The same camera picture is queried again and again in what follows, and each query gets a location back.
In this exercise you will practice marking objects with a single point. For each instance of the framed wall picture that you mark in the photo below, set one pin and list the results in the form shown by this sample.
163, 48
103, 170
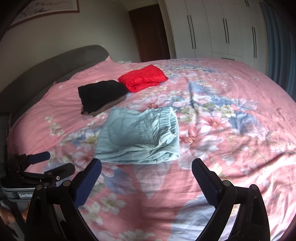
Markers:
37, 9

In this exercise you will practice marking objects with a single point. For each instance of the white wardrobe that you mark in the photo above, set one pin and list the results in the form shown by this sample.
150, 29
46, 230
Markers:
230, 30

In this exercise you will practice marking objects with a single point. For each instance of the light blue denim pants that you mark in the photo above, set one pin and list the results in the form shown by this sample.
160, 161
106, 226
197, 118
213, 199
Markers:
134, 137

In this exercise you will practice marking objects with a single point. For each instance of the blue curtain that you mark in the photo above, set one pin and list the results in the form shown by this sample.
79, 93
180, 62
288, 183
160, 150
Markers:
281, 50

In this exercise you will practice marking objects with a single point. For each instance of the dark wooden door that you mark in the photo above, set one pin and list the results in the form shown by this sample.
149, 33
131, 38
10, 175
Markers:
149, 32

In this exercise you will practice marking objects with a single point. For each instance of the grey upholstered headboard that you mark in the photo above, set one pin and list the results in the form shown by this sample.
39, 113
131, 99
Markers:
31, 86

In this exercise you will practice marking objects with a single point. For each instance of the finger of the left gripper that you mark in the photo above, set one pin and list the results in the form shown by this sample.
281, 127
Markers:
36, 158
60, 172

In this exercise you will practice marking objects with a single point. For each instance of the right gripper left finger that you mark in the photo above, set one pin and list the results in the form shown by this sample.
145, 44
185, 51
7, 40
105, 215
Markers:
53, 212

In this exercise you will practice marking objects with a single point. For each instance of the red puffer jacket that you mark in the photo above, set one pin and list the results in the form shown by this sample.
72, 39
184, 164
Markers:
140, 79

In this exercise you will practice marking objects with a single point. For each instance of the left hand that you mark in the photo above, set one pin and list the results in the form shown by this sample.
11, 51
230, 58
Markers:
9, 219

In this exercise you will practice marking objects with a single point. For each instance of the black folded garment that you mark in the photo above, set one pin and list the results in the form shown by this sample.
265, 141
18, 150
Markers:
95, 95

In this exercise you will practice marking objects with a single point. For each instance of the brown folded garment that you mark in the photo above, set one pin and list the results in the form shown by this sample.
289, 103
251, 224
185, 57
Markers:
105, 107

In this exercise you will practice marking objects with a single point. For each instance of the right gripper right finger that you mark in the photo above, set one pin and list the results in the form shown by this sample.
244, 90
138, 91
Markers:
251, 222

